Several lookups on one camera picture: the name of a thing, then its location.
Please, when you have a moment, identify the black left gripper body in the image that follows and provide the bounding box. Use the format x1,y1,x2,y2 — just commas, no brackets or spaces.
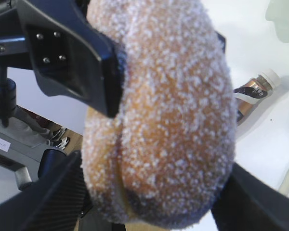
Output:
0,0,33,70

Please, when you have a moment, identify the green wavy glass plate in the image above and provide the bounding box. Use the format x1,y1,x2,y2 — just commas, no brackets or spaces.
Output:
265,0,289,43

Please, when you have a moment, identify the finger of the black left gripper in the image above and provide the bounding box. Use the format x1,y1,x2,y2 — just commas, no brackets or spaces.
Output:
16,0,123,118

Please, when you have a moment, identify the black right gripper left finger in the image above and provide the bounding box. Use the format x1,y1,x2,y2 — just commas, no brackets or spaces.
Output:
0,151,104,231

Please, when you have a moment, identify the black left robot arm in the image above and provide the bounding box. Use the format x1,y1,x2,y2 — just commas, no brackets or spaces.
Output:
0,0,123,127

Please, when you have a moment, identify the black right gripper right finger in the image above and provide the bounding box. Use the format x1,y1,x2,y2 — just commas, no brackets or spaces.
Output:
211,164,289,231

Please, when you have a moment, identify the sugar dusted bread loaf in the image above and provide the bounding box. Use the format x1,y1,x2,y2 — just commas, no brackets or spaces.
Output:
82,0,236,229

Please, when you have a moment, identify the brown Nescafe coffee bottle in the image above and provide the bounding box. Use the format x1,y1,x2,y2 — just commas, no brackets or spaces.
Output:
233,69,281,124

